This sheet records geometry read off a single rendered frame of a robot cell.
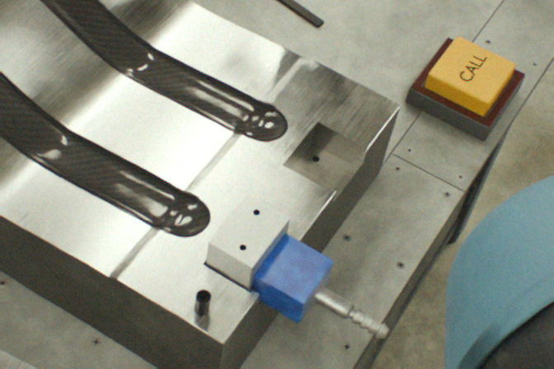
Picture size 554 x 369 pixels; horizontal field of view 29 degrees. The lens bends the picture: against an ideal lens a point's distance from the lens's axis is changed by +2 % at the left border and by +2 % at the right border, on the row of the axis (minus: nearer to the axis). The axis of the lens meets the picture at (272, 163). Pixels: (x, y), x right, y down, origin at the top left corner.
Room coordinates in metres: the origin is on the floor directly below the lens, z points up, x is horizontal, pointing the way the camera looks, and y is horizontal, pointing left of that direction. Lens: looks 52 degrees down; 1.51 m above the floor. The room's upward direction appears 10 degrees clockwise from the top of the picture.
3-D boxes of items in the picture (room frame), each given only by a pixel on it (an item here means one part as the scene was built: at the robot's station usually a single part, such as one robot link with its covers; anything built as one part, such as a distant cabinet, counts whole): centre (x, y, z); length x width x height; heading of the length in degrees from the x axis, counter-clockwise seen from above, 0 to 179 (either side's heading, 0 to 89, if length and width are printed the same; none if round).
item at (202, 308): (0.36, 0.03, 0.90); 0.01 x 0.01 x 0.02; 66
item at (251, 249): (0.39, -0.04, 0.89); 0.13 x 0.05 x 0.05; 66
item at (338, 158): (0.51, -0.04, 0.87); 0.05 x 0.05 x 0.04; 66
